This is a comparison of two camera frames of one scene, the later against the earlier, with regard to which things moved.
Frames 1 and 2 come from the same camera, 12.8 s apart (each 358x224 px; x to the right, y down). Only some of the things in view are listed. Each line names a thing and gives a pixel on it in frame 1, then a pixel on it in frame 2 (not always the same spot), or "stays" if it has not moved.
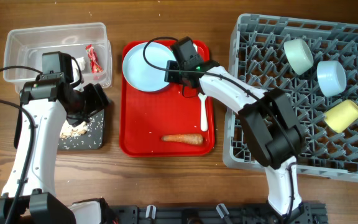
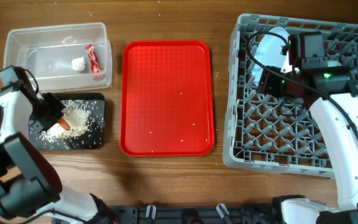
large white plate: (143, 76) to (267, 51)
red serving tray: (145, 117) stays
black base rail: (304, 213) stays
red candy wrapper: (95, 66) stays
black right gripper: (171, 72) to (266, 82)
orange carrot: (188, 139) to (64, 124)
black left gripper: (96, 100) to (49, 112)
